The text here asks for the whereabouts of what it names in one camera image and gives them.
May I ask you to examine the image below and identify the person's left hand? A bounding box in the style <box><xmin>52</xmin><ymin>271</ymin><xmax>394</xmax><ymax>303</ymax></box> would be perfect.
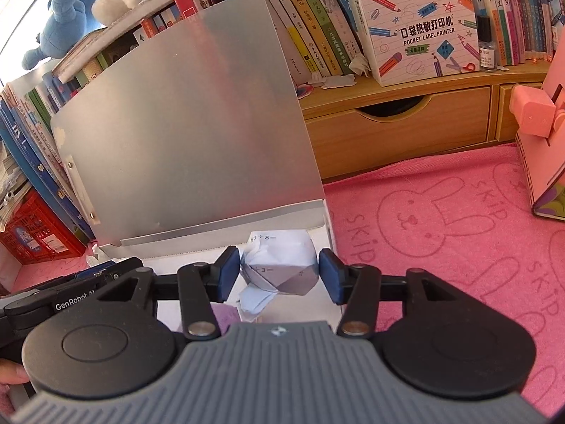
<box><xmin>0</xmin><ymin>359</ymin><xmax>30</xmax><ymax>386</ymax></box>

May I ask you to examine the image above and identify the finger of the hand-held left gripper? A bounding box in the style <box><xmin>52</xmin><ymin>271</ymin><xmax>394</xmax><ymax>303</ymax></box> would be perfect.
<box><xmin>88</xmin><ymin>256</ymin><xmax>144</xmax><ymax>278</ymax></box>

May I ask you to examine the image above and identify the crumpled white paper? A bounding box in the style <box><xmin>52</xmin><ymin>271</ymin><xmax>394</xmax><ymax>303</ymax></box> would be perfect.
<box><xmin>309</xmin><ymin>55</ymin><xmax>372</xmax><ymax>90</ymax></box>

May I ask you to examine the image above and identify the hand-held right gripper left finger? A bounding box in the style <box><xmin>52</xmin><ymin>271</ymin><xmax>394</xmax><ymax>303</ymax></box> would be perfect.
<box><xmin>95</xmin><ymin>246</ymin><xmax>241</xmax><ymax>341</ymax></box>

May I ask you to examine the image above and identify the pink rabbit-print blanket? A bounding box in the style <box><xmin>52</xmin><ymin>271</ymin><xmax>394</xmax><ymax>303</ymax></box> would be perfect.
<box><xmin>0</xmin><ymin>143</ymin><xmax>565</xmax><ymax>418</ymax></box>

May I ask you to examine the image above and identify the row of colourful upright books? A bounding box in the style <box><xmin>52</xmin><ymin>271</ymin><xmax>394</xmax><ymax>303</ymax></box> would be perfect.
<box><xmin>198</xmin><ymin>0</ymin><xmax>565</xmax><ymax>87</ymax></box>

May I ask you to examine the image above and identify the white paper figure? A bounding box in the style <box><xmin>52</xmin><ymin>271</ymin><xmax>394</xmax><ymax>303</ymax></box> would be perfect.
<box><xmin>238</xmin><ymin>230</ymin><xmax>319</xmax><ymax>323</ymax></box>

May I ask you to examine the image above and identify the white pencil-print printer box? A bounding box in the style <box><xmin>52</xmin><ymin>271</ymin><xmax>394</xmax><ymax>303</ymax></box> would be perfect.
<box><xmin>349</xmin><ymin>0</ymin><xmax>482</xmax><ymax>88</ymax></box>

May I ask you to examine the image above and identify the wooden drawer organizer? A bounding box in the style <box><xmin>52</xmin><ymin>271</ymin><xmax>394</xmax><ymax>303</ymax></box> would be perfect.
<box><xmin>299</xmin><ymin>71</ymin><xmax>550</xmax><ymax>184</ymax></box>

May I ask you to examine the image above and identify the blue plush animal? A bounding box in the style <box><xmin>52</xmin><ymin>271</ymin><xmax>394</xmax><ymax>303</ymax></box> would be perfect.
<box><xmin>22</xmin><ymin>0</ymin><xmax>115</xmax><ymax>71</ymax></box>

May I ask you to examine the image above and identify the red plastic crate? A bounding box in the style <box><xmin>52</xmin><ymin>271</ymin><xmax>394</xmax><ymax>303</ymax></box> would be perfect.
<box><xmin>0</xmin><ymin>190</ymin><xmax>89</xmax><ymax>266</ymax></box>

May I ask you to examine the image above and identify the pink house-shaped toy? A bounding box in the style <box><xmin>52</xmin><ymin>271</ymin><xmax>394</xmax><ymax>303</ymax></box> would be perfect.
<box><xmin>508</xmin><ymin>57</ymin><xmax>565</xmax><ymax>222</ymax></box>

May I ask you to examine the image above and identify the stack of small flat books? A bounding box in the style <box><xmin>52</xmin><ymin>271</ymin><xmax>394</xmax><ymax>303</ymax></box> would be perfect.
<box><xmin>53</xmin><ymin>0</ymin><xmax>221</xmax><ymax>84</ymax></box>

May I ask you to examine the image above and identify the stack of worn books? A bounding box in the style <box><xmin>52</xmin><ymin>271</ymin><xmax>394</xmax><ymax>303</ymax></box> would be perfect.
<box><xmin>0</xmin><ymin>141</ymin><xmax>32</xmax><ymax>230</ymax></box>

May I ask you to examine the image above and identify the row of thin blue books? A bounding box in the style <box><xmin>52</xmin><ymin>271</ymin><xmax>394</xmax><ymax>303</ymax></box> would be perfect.
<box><xmin>0</xmin><ymin>68</ymin><xmax>98</xmax><ymax>248</ymax></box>

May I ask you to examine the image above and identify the silver cardboard box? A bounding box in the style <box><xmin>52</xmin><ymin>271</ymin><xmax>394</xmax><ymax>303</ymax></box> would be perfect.
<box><xmin>50</xmin><ymin>0</ymin><xmax>345</xmax><ymax>334</ymax></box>

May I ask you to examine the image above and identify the small clear glass bottle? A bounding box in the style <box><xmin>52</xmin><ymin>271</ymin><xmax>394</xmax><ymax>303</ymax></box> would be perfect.
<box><xmin>477</xmin><ymin>15</ymin><xmax>498</xmax><ymax>73</ymax></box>

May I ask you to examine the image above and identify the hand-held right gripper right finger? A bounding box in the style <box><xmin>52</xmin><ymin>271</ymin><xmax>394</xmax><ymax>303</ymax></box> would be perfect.
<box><xmin>319</xmin><ymin>248</ymin><xmax>460</xmax><ymax>338</ymax></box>

